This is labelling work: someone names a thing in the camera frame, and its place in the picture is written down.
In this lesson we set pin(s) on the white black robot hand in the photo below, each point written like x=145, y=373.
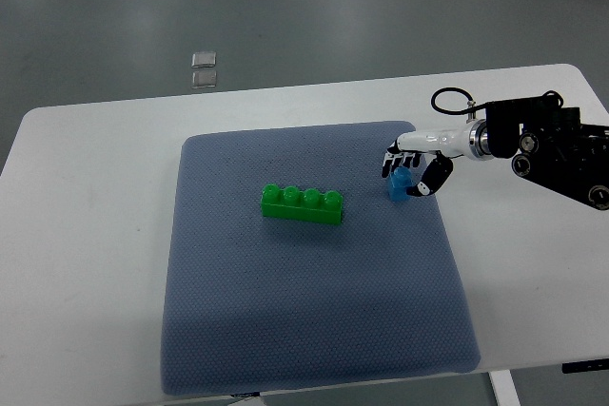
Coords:
x=444, y=145

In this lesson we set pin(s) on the blue toy block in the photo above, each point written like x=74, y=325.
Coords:
x=398, y=182

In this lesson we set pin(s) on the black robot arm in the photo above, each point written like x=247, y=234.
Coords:
x=549, y=145

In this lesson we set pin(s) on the green four-stud toy block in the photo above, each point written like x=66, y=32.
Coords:
x=310, y=205

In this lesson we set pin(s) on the white table leg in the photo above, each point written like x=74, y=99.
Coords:
x=504, y=388

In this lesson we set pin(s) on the grey-blue textured mat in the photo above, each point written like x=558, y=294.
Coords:
x=255, y=304

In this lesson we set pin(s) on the black table control panel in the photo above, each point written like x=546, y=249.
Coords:
x=585, y=366

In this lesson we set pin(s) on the upper metal floor plate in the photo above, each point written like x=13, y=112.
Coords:
x=203, y=59

